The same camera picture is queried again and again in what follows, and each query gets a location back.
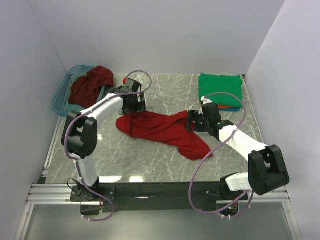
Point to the dark red t shirt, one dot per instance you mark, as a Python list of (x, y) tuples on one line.
[(86, 89)]

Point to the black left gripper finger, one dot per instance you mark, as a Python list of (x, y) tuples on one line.
[(123, 112), (140, 109)]

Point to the green folded t shirt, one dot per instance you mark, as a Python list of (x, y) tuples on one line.
[(232, 84)]

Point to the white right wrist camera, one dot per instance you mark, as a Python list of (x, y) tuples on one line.
[(204, 101)]

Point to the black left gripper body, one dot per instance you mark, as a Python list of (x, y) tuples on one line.
[(135, 103)]

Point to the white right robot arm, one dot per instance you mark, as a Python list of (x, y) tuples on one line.
[(267, 169)]

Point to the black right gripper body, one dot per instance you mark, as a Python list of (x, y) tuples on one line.
[(201, 124)]

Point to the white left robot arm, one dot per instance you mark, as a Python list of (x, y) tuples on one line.
[(80, 134)]

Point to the orange folded t shirt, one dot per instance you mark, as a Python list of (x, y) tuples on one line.
[(225, 106)]

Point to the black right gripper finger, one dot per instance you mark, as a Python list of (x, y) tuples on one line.
[(190, 125), (192, 114)]

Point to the blue transparent plastic bin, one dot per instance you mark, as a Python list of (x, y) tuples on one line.
[(60, 103)]

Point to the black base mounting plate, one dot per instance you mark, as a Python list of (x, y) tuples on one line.
[(206, 196)]

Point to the bright red t shirt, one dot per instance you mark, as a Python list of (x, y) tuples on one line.
[(166, 129)]

